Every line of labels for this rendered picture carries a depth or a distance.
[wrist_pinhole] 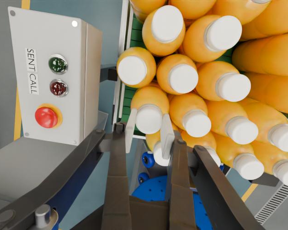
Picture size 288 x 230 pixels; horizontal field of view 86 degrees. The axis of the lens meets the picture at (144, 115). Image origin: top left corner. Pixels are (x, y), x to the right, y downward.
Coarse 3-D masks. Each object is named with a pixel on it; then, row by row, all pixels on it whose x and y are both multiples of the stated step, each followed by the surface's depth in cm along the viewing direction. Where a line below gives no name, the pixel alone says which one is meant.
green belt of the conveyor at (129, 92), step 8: (136, 24) 38; (136, 32) 39; (136, 40) 39; (144, 48) 40; (232, 48) 39; (224, 56) 40; (232, 64) 40; (240, 72) 41; (128, 88) 43; (136, 88) 43; (128, 96) 44; (128, 104) 45; (128, 112) 46; (136, 128) 48
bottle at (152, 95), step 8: (152, 80) 37; (144, 88) 27; (152, 88) 27; (160, 88) 30; (136, 96) 26; (144, 96) 25; (152, 96) 25; (160, 96) 25; (136, 104) 25; (144, 104) 24; (152, 104) 23; (160, 104) 24; (168, 104) 27; (160, 112) 23; (168, 112) 27
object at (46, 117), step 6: (42, 108) 24; (48, 108) 24; (36, 114) 24; (42, 114) 24; (48, 114) 24; (54, 114) 24; (36, 120) 25; (42, 120) 25; (48, 120) 24; (54, 120) 24; (42, 126) 25; (48, 126) 25
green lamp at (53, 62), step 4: (52, 60) 21; (56, 60) 21; (60, 60) 22; (48, 64) 22; (52, 64) 22; (56, 64) 21; (60, 64) 22; (64, 64) 22; (52, 68) 22; (56, 68) 22; (60, 68) 22; (56, 72) 22; (60, 72) 23
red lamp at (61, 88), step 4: (52, 84) 23; (56, 84) 23; (60, 84) 23; (52, 88) 23; (56, 88) 23; (60, 88) 23; (64, 88) 23; (52, 92) 23; (56, 92) 23; (60, 92) 23; (64, 92) 24
